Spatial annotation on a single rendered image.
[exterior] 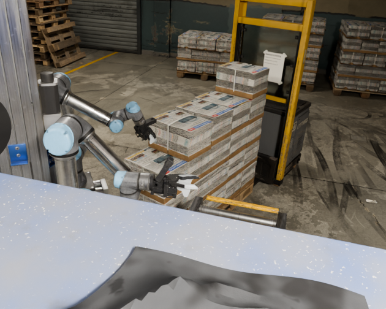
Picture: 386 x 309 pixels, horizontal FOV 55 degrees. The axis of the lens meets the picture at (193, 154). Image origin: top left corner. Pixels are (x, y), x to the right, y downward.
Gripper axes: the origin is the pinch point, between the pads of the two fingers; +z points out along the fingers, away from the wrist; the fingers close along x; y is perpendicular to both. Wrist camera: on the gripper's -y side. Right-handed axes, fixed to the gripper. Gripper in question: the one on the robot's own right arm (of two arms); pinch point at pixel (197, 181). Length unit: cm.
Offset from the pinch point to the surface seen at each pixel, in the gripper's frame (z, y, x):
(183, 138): -14, 11, -98
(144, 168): -38, 30, -86
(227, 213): 17, 38, -47
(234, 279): 7, -37, 113
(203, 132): -1, 8, -108
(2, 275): -17, -36, 115
